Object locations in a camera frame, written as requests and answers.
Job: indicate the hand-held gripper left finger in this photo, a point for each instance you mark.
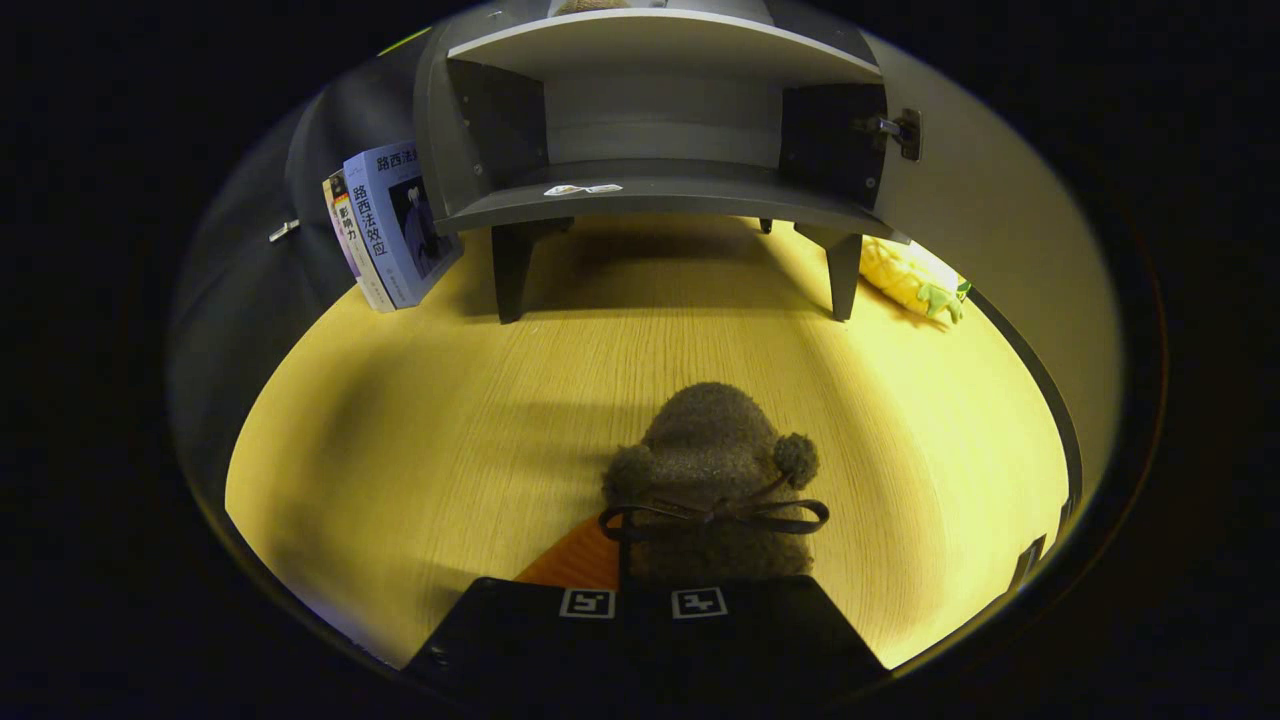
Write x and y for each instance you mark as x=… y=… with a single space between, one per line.
x=520 y=640

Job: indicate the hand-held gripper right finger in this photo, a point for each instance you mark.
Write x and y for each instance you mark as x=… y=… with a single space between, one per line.
x=770 y=640

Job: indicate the brown fuzzy shoe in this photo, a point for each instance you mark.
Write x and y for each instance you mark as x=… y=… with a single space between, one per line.
x=705 y=440

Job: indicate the dark grey shoe cabinet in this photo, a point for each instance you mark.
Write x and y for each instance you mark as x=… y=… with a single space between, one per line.
x=660 y=195

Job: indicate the yellow plush toy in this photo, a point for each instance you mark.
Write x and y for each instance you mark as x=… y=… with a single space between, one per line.
x=900 y=272

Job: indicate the blue book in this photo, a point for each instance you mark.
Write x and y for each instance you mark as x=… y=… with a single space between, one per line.
x=395 y=230

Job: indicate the black backdrop cloth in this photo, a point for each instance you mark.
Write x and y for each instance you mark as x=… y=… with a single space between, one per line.
x=240 y=300

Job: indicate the silver clip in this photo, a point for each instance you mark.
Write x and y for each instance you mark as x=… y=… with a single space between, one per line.
x=283 y=231

